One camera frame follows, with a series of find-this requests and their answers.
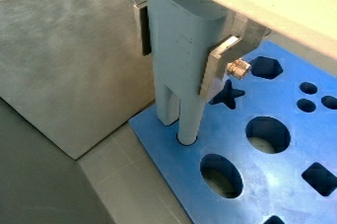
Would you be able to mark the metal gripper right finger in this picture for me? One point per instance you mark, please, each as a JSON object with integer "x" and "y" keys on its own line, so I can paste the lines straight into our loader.
{"x": 242, "y": 36}

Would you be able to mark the light blue square-circle peg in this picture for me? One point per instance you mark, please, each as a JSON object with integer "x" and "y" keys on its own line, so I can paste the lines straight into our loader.
{"x": 185, "y": 29}

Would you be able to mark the blue shape-sorter board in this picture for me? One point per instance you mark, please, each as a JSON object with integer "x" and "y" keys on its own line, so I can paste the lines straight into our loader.
{"x": 262, "y": 164}

